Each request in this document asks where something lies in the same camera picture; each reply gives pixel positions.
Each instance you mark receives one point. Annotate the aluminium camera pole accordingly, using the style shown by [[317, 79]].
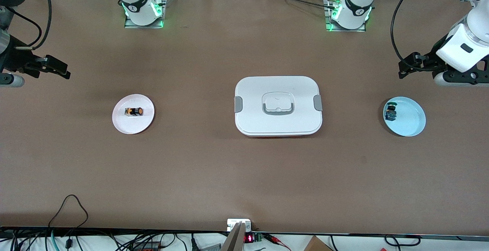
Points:
[[233, 241]]

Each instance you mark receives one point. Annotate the orange push button switch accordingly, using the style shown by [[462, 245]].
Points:
[[134, 112]]

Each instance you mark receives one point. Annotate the red digit display module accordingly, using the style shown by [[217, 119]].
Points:
[[249, 238]]

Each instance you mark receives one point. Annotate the pink round plate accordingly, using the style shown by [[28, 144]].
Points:
[[133, 127]]

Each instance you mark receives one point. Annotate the light blue round plate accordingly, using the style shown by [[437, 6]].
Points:
[[410, 115]]

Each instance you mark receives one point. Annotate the white camera mount clamp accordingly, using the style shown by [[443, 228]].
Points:
[[233, 224]]

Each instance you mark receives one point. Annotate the white lunch box grey clips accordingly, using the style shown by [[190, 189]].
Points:
[[277, 90]]

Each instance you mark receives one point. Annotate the green blue push button switch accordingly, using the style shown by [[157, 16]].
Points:
[[391, 113]]

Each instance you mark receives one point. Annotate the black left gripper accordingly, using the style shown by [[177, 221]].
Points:
[[431, 62]]

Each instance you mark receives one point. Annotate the brown cardboard box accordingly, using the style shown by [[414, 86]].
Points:
[[317, 245]]

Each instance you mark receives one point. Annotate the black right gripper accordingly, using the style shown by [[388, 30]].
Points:
[[15, 60]]

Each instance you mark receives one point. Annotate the red clip test leads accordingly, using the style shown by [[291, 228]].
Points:
[[275, 238]]

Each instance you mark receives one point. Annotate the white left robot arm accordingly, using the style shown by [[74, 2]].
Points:
[[357, 6]]

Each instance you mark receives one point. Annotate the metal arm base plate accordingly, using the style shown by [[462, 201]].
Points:
[[345, 30], [165, 2]]

